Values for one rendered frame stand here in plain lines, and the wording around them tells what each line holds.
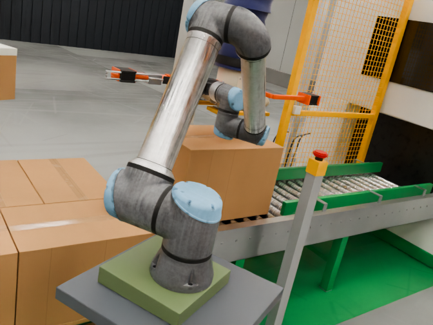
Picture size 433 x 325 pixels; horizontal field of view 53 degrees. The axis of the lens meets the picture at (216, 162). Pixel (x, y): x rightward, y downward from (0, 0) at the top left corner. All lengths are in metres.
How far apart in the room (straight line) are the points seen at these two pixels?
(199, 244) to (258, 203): 1.23
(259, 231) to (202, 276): 1.03
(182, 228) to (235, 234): 0.99
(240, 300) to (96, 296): 0.42
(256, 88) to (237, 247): 0.94
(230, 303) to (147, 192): 0.42
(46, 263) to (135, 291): 0.74
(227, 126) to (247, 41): 0.55
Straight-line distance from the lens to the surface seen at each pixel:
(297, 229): 2.20
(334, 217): 2.70
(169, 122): 1.30
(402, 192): 3.44
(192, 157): 2.02
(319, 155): 2.07
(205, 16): 1.41
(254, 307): 1.38
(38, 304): 2.06
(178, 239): 1.22
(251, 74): 1.51
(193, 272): 1.27
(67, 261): 1.98
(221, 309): 1.34
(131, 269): 1.34
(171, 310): 1.23
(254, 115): 1.69
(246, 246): 2.27
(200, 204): 1.18
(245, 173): 2.26
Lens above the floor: 1.54
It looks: 18 degrees down
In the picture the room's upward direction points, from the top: 11 degrees clockwise
